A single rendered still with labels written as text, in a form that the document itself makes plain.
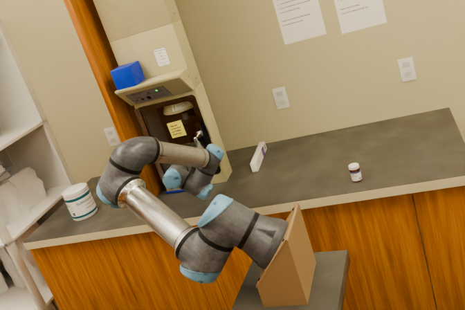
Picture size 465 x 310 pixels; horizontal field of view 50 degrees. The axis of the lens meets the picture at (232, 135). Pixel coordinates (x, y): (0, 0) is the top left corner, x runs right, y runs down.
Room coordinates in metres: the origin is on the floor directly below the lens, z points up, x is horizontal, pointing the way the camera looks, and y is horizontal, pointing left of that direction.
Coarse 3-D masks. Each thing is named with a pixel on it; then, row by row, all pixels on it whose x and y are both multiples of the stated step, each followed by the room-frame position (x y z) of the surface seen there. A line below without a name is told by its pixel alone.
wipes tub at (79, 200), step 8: (80, 184) 2.39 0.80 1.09; (64, 192) 2.34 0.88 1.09; (72, 192) 2.30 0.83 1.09; (80, 192) 2.30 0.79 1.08; (88, 192) 2.34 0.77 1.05; (64, 200) 2.32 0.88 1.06; (72, 200) 2.29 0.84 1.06; (80, 200) 2.30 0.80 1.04; (88, 200) 2.32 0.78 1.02; (72, 208) 2.30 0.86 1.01; (80, 208) 2.29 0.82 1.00; (88, 208) 2.31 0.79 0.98; (96, 208) 2.35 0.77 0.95; (72, 216) 2.32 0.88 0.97; (80, 216) 2.29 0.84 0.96; (88, 216) 2.30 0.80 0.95
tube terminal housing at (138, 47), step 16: (144, 32) 2.23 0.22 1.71; (160, 32) 2.21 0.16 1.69; (176, 32) 2.20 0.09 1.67; (112, 48) 2.29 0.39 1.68; (128, 48) 2.27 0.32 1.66; (144, 48) 2.24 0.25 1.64; (176, 48) 2.19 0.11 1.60; (144, 64) 2.25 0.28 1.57; (176, 64) 2.20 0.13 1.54; (192, 64) 2.25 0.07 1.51; (192, 80) 2.19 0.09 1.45; (176, 96) 2.22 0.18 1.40; (208, 112) 2.24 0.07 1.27; (208, 128) 2.18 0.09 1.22; (224, 160) 2.24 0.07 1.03; (224, 176) 2.18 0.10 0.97
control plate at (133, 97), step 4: (156, 88) 2.14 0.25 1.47; (160, 88) 2.14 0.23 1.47; (164, 88) 2.14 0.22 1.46; (140, 92) 2.17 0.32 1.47; (144, 92) 2.17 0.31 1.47; (152, 92) 2.17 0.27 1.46; (156, 92) 2.17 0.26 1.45; (160, 92) 2.17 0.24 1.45; (164, 92) 2.17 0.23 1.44; (168, 92) 2.17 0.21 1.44; (128, 96) 2.20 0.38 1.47; (132, 96) 2.20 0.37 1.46; (136, 96) 2.20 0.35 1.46; (140, 96) 2.20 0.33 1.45; (144, 96) 2.20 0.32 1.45; (152, 96) 2.20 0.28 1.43; (156, 96) 2.20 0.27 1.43; (160, 96) 2.20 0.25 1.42; (164, 96) 2.20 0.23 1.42; (132, 100) 2.23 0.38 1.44; (140, 100) 2.23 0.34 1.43; (144, 100) 2.23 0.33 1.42; (148, 100) 2.23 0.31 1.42
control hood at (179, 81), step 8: (176, 72) 2.16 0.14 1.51; (184, 72) 2.14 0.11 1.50; (144, 80) 2.22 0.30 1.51; (152, 80) 2.15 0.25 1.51; (160, 80) 2.11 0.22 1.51; (168, 80) 2.10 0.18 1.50; (176, 80) 2.10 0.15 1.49; (184, 80) 2.11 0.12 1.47; (128, 88) 2.16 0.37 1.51; (136, 88) 2.15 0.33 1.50; (144, 88) 2.15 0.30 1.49; (152, 88) 2.15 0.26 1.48; (168, 88) 2.14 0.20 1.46; (176, 88) 2.14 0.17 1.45; (184, 88) 2.14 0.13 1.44; (192, 88) 2.16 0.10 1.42; (120, 96) 2.20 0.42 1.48; (168, 96) 2.20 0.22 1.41
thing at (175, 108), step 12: (192, 96) 2.18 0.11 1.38; (144, 108) 2.27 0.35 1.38; (156, 108) 2.24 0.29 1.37; (168, 108) 2.22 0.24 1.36; (180, 108) 2.20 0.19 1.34; (192, 108) 2.18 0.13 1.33; (144, 120) 2.27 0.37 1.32; (156, 120) 2.25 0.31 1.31; (168, 120) 2.23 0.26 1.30; (192, 120) 2.19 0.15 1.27; (156, 132) 2.26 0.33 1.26; (168, 132) 2.24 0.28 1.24; (192, 132) 2.20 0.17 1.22; (204, 132) 2.18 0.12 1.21; (180, 144) 2.23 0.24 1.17; (204, 144) 2.19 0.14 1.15; (168, 168) 2.26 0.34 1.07
